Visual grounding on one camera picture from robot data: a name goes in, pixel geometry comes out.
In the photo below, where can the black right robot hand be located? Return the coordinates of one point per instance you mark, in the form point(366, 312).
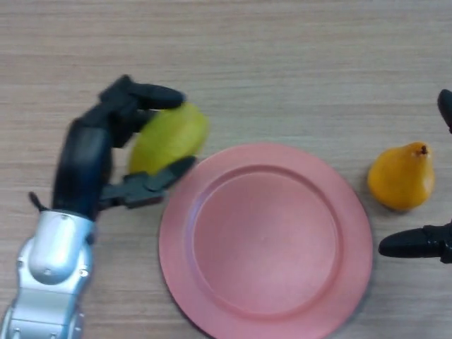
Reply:
point(413, 245)

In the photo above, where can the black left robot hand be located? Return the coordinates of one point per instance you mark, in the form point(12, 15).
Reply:
point(83, 162)

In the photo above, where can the yellow starfruit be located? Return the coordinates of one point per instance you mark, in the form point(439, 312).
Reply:
point(171, 141)

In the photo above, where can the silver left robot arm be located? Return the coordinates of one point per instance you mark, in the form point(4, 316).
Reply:
point(46, 279)

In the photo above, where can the pink round plate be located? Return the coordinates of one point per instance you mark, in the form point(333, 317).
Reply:
point(266, 243)

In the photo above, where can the orange yellow pear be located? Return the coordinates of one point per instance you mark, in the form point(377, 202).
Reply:
point(402, 178)

